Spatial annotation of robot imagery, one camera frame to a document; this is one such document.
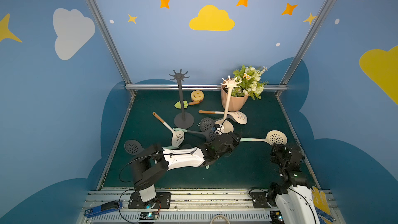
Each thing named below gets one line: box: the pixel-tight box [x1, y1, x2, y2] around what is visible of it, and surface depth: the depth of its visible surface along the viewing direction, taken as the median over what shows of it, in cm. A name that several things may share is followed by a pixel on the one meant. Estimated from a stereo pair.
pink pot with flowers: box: [220, 64, 269, 112], surface depth 92 cm
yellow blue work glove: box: [311, 186, 336, 224], surface depth 75 cm
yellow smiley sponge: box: [190, 89, 205, 103], surface depth 118 cm
